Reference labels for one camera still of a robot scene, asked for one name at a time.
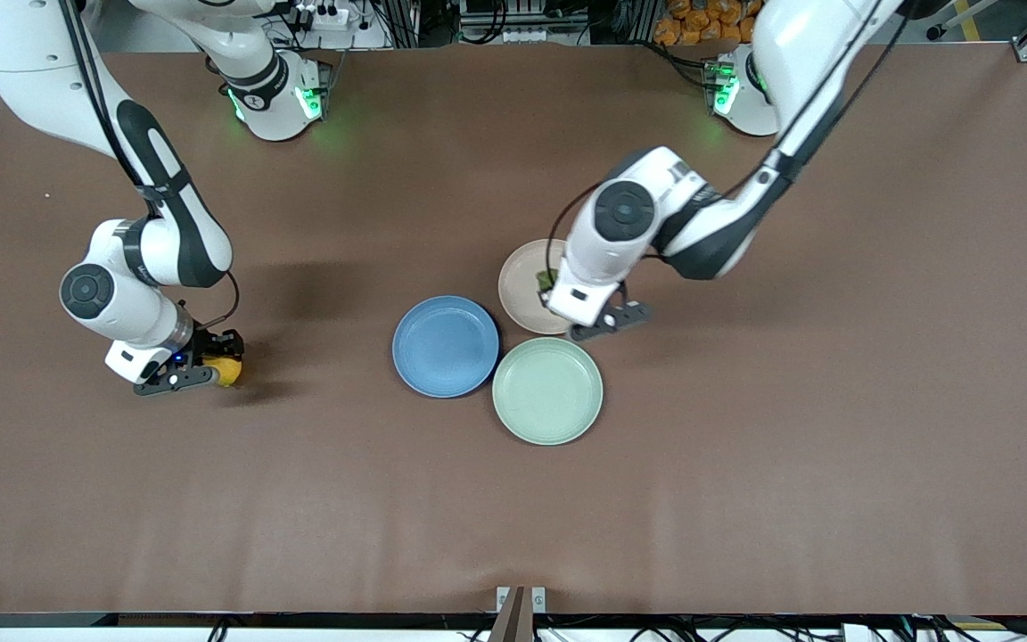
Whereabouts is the beige plate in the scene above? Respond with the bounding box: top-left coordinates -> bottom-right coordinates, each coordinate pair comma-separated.
497,238 -> 579,336

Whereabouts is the light green plate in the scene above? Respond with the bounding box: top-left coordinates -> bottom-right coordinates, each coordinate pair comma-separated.
491,336 -> 604,446

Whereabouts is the blue plate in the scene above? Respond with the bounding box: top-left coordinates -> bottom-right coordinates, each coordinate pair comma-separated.
391,295 -> 501,399

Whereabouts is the bag of orange fruit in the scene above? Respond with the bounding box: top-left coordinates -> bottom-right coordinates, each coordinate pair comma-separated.
653,0 -> 764,48

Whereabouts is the white power strip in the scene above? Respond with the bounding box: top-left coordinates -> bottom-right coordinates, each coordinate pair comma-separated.
292,0 -> 356,29

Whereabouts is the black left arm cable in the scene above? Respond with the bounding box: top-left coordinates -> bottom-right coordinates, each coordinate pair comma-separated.
546,0 -> 916,277

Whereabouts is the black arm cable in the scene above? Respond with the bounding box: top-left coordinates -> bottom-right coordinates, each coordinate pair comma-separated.
546,0 -> 916,277
57,0 -> 241,329

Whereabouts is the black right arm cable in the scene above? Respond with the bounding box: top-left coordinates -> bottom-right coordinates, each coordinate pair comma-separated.
57,0 -> 241,329

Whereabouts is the metal table edge bracket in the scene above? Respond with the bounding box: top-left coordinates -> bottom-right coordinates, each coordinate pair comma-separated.
489,585 -> 548,642

